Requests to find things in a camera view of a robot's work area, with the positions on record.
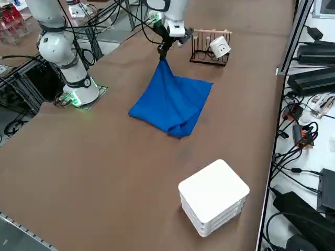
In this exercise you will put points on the clear acrylic shelf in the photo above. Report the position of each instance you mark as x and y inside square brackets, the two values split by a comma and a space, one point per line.
[13, 26]

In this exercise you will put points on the ribbed black power adapter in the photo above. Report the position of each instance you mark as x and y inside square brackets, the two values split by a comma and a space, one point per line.
[311, 82]

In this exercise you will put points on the white stacked box unit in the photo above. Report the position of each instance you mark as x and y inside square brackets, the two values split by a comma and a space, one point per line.
[212, 191]

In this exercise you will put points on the white cup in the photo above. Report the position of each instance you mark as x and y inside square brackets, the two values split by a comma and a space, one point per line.
[220, 47]

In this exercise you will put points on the blue towel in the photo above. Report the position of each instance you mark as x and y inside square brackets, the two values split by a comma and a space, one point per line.
[172, 104]

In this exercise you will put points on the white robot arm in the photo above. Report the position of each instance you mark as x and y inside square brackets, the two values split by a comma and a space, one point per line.
[56, 49]

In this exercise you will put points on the aluminium camera post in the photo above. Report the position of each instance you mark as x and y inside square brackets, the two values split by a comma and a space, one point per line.
[293, 39]

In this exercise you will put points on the black orange device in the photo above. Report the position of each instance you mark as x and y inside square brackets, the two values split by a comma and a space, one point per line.
[303, 136]
[294, 111]

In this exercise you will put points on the small black adapter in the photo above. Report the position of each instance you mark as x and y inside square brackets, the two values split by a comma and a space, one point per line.
[315, 32]

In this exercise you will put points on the printed packet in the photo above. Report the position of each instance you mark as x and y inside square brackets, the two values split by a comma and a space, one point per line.
[323, 104]

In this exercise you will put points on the black box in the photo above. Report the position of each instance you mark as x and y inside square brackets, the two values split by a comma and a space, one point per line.
[327, 191]

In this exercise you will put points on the large black power brick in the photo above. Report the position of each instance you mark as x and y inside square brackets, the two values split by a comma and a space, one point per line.
[295, 206]

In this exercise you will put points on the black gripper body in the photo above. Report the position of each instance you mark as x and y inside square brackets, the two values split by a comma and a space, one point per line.
[163, 31]

